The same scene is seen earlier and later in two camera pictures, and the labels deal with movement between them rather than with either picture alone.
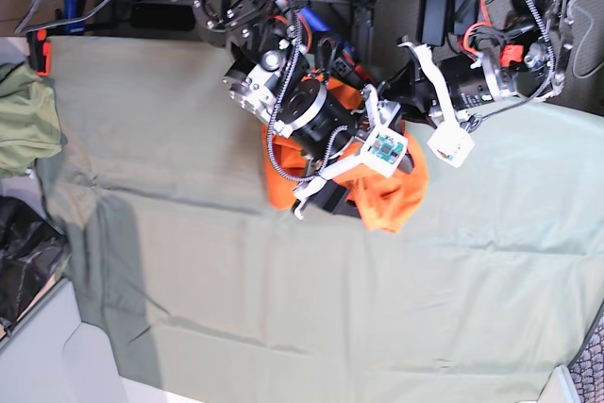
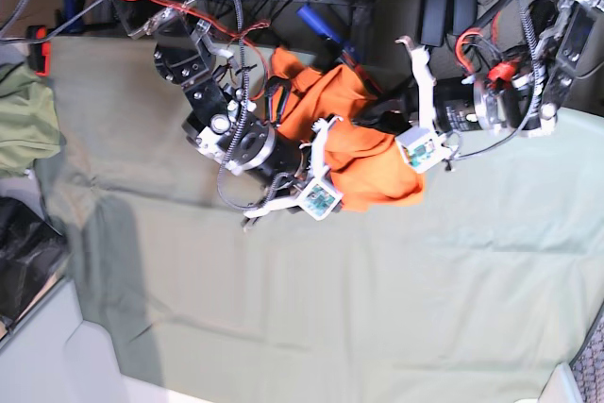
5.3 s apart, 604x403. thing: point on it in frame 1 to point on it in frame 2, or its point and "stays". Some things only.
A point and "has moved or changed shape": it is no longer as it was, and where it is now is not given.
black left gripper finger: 411,83 to 391,115
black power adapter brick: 435,8 stays
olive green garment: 30,125 stays
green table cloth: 194,289 stays
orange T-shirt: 386,202 has moved or changed shape
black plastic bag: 33,252 stays
